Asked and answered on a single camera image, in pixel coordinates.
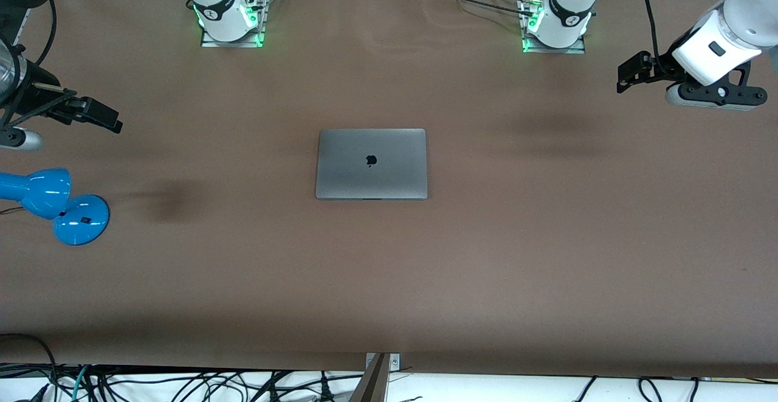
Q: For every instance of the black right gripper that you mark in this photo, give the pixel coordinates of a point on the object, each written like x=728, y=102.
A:
x=31, y=97

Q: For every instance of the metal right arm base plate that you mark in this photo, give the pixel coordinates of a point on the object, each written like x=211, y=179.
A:
x=234, y=42

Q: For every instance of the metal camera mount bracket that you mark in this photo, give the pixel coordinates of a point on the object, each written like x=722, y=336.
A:
x=383, y=362

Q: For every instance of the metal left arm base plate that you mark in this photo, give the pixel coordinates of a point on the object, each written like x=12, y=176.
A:
x=556, y=50

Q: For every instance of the grey laptop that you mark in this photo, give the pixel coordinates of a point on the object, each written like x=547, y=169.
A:
x=372, y=165

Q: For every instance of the blue desk lamp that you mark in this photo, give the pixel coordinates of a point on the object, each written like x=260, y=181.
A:
x=79, y=219

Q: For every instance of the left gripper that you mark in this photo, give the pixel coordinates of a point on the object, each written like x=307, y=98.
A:
x=661, y=65

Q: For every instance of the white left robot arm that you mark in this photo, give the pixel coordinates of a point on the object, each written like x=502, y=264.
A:
x=565, y=13

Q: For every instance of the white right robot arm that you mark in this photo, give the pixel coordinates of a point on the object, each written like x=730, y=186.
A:
x=219, y=6

